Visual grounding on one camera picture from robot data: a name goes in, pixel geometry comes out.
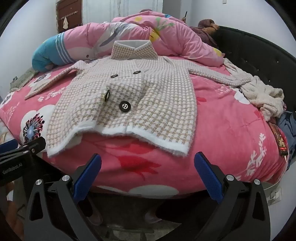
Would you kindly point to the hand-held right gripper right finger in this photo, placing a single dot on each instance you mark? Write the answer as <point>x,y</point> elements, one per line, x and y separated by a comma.
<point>208,177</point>

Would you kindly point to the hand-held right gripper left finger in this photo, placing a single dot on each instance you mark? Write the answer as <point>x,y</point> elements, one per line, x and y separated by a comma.
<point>87,176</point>

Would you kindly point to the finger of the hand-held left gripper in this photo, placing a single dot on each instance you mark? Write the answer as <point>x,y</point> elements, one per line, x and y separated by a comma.
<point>34,146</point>
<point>9,145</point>

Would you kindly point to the beige white houndstooth coat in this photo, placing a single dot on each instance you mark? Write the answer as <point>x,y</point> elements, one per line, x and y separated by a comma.
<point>150,104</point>

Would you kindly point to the pink floral bed blanket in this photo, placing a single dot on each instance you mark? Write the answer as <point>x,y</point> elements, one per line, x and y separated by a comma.
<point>219,129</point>

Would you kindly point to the grey green mat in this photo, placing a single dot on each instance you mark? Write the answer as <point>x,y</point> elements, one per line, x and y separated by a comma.
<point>24,78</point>

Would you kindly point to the red black flat packet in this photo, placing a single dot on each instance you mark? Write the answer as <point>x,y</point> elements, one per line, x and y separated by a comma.
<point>278,139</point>

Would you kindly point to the blue cloth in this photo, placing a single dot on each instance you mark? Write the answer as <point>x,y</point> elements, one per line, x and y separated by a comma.
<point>288,129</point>

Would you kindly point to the white fluffy cloth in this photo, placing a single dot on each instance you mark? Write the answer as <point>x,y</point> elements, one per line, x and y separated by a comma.
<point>261,95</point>

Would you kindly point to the small white hanging cloth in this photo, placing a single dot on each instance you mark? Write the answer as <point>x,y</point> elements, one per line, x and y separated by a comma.
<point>65,23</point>

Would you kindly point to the black padded headboard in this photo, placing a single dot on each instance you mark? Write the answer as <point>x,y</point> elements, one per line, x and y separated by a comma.
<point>254,55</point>

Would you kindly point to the brown wooden door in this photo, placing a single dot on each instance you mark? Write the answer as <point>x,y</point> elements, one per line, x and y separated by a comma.
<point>71,11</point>

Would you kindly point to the maroon cloth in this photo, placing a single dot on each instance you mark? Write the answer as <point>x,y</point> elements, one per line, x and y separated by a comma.
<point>204,34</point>

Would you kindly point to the pink cartoon print quilt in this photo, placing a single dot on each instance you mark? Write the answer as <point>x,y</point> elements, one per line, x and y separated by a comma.
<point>180,37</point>

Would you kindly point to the orange brown cloth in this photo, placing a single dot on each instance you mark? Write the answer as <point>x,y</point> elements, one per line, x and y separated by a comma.
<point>212,29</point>

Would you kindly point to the white wardrobe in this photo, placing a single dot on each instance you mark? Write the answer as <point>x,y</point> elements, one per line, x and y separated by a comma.
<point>127,9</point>

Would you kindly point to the white wall socket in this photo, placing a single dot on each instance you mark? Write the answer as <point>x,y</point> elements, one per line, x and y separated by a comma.
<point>275,197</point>

